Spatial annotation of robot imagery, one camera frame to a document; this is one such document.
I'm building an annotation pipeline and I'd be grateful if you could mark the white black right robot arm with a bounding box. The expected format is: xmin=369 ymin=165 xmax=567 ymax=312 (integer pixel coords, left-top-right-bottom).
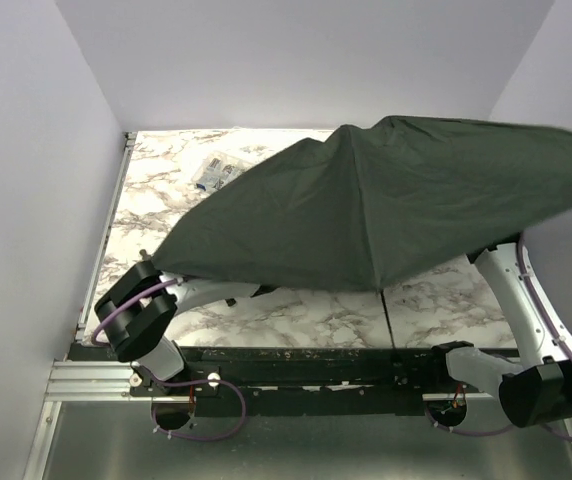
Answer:
xmin=433 ymin=236 xmax=572 ymax=441

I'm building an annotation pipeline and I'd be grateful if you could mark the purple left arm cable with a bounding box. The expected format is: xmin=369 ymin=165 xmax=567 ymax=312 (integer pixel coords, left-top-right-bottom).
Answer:
xmin=90 ymin=278 xmax=180 ymax=347

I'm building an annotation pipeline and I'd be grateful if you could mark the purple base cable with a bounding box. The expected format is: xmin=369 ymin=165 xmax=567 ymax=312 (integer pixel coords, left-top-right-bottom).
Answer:
xmin=140 ymin=378 xmax=247 ymax=442
xmin=425 ymin=389 xmax=517 ymax=437

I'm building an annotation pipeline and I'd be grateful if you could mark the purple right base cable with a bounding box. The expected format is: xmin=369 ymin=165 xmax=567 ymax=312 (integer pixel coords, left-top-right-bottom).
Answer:
xmin=425 ymin=389 xmax=517 ymax=437

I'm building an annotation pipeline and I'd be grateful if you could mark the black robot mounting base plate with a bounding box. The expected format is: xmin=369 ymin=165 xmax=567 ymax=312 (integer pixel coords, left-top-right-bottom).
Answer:
xmin=128 ymin=347 xmax=477 ymax=418

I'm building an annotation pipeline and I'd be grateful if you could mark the dark green folding umbrella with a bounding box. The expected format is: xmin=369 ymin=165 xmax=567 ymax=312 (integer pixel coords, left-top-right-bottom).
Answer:
xmin=152 ymin=116 xmax=572 ymax=292

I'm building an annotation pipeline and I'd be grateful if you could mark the small steel claw hammer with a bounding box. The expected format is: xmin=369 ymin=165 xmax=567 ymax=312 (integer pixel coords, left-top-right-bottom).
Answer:
xmin=139 ymin=249 xmax=151 ymax=262

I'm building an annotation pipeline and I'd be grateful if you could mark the clear plastic screw organizer box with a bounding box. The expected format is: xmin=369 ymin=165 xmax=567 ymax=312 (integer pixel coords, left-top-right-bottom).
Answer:
xmin=192 ymin=151 xmax=250 ymax=193

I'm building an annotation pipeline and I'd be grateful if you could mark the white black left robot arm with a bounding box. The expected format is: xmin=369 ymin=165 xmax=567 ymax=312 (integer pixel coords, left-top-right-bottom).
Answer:
xmin=91 ymin=260 xmax=276 ymax=383

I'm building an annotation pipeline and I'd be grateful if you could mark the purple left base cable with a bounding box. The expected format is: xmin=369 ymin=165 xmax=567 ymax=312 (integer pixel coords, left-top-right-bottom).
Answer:
xmin=140 ymin=378 xmax=247 ymax=442

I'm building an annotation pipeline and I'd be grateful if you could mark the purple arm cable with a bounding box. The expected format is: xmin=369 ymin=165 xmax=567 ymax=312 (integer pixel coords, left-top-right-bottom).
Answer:
xmin=517 ymin=232 xmax=572 ymax=442
xmin=90 ymin=278 xmax=180 ymax=347

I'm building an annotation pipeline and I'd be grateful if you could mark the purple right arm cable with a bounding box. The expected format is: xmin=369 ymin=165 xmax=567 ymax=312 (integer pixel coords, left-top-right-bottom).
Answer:
xmin=517 ymin=232 xmax=572 ymax=442

